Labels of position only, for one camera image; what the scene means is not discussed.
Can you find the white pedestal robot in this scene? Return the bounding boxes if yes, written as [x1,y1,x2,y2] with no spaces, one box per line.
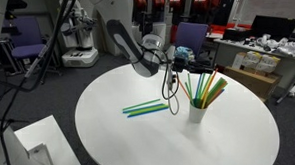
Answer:
[58,0,101,70]

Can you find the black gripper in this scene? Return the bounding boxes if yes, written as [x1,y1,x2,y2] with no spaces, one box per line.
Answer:
[170,54,217,76]

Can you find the white carton box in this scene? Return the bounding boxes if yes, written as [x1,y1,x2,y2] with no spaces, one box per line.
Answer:
[231,50,257,72]
[253,52,282,75]

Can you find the wide green straw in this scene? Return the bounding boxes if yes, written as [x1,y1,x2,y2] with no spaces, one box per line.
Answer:
[202,76,229,107]

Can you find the white mug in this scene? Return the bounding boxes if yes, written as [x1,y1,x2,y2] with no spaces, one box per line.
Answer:
[187,98,209,125]

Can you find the gray metal bracket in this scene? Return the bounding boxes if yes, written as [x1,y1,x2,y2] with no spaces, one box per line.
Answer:
[25,141,59,165]

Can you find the cardboard box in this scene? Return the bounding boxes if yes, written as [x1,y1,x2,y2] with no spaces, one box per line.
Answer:
[222,63,284,103]

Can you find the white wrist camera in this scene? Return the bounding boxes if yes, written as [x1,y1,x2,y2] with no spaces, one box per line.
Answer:
[166,62,179,92]

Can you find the black cable bundle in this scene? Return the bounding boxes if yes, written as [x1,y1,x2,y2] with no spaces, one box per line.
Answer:
[0,0,87,165]

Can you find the black monitor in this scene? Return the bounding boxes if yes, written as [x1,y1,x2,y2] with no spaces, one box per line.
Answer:
[250,13,295,43]

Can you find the white desk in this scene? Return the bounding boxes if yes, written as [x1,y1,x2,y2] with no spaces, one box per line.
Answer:
[213,34,295,108]

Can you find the black looped cable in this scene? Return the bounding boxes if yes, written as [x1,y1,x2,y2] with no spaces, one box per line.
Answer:
[158,50,182,117]

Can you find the thin green straw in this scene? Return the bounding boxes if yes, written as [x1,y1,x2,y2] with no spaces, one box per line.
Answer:
[121,98,163,113]

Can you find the teal cloth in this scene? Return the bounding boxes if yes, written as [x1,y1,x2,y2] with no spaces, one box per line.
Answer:
[173,44,197,64]

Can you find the reddish orange straw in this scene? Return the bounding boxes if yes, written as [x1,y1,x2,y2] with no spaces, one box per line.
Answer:
[175,76,194,104]

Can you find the brownish orange straw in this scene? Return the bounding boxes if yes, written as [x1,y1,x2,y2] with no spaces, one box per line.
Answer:
[205,81,230,108]

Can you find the yellow green straw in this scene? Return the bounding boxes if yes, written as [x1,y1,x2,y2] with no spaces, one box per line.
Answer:
[198,73,215,103]
[131,104,170,115]

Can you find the red robot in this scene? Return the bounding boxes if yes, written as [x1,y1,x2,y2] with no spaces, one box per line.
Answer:
[131,0,168,37]
[168,0,223,25]

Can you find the purple office chair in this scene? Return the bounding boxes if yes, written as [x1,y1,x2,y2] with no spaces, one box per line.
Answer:
[1,13,63,80]
[173,21,212,63]

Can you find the white platform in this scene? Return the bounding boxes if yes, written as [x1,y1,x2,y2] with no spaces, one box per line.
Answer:
[13,112,87,165]

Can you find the clear plastic bags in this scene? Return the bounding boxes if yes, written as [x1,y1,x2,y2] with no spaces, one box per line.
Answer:
[254,32,295,60]

